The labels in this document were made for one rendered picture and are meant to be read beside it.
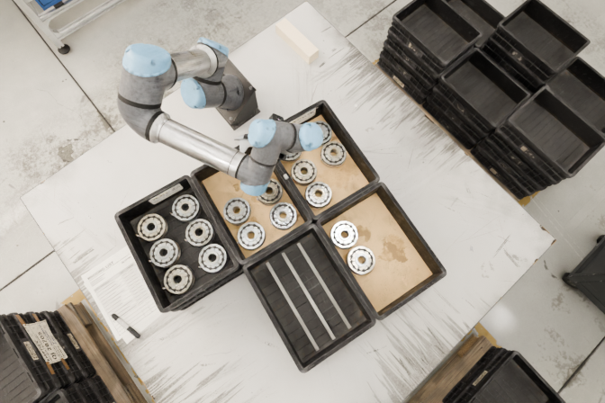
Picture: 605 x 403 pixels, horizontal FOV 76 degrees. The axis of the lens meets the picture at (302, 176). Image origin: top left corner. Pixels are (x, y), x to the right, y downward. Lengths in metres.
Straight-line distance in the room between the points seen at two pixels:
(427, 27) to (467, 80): 0.38
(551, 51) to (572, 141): 0.54
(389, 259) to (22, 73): 2.69
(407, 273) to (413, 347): 0.30
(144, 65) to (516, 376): 2.07
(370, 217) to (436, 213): 0.33
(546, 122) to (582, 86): 0.45
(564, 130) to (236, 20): 2.17
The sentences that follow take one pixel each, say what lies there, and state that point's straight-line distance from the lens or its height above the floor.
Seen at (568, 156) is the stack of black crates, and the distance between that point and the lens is 2.37.
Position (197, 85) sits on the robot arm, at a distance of 1.51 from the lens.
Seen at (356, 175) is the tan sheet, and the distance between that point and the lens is 1.55.
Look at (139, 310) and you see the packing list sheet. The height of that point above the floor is 0.70.
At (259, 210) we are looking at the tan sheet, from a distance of 1.50.
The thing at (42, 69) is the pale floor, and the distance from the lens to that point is 3.22.
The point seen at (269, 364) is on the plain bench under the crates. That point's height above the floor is 0.70.
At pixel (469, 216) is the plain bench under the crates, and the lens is 1.78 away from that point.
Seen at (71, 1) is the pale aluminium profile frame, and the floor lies 0.30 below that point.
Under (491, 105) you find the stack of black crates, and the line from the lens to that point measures 2.43.
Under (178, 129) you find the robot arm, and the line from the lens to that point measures 1.13.
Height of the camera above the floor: 2.29
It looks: 72 degrees down
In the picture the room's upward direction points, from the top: 3 degrees clockwise
